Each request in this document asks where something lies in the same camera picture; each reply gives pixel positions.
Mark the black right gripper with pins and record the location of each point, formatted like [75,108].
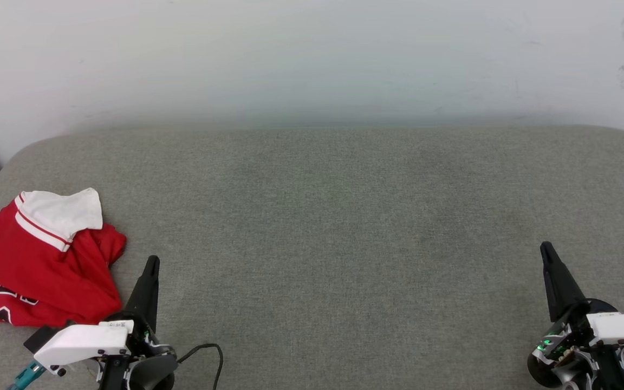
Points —
[566,338]

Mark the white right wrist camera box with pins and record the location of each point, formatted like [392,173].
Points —
[623,329]

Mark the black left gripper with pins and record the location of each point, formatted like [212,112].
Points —
[144,338]

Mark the red and white jersey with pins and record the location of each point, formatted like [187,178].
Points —
[46,271]

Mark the grey fabric sofa seat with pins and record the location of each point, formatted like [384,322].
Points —
[312,244]

